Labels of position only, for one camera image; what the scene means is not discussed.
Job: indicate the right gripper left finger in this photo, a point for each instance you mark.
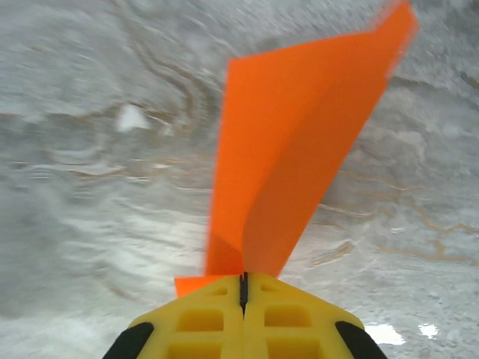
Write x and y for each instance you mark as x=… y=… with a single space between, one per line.
x=194 y=329

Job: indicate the orange square paper sheet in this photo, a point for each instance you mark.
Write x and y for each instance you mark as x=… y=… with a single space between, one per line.
x=280 y=131

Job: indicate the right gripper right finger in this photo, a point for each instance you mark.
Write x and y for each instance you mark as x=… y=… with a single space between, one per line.
x=299 y=329

